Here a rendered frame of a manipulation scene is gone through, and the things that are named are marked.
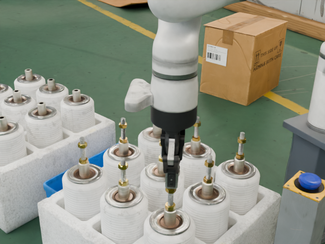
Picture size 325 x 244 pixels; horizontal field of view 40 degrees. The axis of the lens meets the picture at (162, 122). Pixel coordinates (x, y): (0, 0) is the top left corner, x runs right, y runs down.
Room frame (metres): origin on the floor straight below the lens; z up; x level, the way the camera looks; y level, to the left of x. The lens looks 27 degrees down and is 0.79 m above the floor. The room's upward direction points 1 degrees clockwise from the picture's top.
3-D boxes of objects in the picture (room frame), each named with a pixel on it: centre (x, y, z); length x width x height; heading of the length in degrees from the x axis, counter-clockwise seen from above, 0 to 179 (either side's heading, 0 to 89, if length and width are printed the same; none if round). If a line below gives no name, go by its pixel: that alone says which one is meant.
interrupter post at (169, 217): (0.65, -0.02, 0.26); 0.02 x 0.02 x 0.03
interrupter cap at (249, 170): (0.83, -0.17, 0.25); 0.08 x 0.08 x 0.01
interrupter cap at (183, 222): (0.65, -0.02, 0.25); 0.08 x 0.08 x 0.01
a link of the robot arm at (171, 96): (0.65, 0.00, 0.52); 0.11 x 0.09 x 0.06; 86
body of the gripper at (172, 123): (0.65, -0.02, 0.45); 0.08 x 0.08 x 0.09
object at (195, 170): (0.91, -0.08, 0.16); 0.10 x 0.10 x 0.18
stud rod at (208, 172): (0.74, -0.09, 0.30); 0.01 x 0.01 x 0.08
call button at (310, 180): (0.69, -0.27, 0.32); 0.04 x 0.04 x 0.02
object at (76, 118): (1.18, 0.25, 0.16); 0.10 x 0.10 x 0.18
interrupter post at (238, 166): (0.83, -0.17, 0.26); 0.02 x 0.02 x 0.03
